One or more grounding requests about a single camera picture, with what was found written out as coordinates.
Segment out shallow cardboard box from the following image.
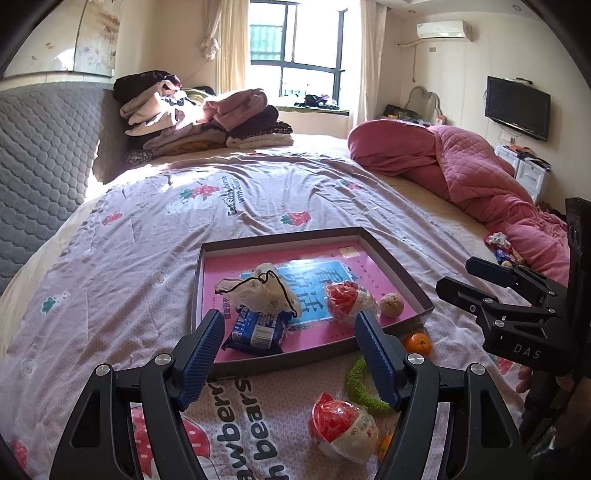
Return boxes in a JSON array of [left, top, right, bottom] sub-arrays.
[[189, 226, 435, 377]]

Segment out white air conditioner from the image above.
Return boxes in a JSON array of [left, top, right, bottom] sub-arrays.
[[416, 21, 474, 42]]

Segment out pile of folded clothes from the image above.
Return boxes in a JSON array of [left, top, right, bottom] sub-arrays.
[[113, 70, 295, 158]]

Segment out red apple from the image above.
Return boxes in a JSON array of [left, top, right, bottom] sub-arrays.
[[309, 392, 380, 463], [323, 281, 382, 328]]

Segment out beige drawstring pouch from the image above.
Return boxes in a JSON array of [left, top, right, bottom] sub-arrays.
[[215, 262, 303, 319]]

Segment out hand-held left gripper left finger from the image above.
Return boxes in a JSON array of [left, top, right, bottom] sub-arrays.
[[48, 309, 225, 480]]

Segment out beige curtain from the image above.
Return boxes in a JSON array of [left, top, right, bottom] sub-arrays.
[[348, 0, 384, 127], [198, 0, 252, 100]]

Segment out black television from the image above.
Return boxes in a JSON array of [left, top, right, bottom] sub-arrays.
[[485, 76, 551, 141]]

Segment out air conditioner hose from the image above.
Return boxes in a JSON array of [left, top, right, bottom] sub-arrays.
[[397, 41, 422, 85]]

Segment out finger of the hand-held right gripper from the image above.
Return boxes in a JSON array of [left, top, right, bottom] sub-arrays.
[[435, 275, 551, 331], [465, 257, 568, 302]]

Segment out green fuzzy ring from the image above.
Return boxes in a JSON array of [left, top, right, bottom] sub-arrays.
[[347, 356, 393, 414]]

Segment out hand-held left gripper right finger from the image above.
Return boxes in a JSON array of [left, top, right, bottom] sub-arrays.
[[355, 309, 527, 480]]

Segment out white drawer cabinet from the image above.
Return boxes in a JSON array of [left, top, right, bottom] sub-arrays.
[[494, 143, 552, 204]]

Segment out dark framed window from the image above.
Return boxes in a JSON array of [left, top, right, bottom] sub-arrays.
[[249, 0, 347, 104]]

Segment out pink quilt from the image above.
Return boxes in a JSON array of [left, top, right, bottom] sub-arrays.
[[347, 119, 573, 287]]

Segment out grey quilted headboard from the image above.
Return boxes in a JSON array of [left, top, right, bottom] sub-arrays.
[[0, 80, 116, 296]]

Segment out dark clothes on windowsill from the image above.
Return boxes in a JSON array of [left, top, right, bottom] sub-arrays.
[[295, 93, 340, 110]]

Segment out blue white snack packet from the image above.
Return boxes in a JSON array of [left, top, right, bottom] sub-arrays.
[[221, 308, 296, 356]]

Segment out blossom wall mural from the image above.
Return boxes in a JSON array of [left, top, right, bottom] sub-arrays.
[[0, 0, 122, 84]]

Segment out white curved chair back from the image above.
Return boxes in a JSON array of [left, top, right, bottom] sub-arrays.
[[406, 85, 444, 125]]

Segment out orange mandarin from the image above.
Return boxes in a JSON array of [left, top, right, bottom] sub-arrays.
[[403, 332, 432, 357]]

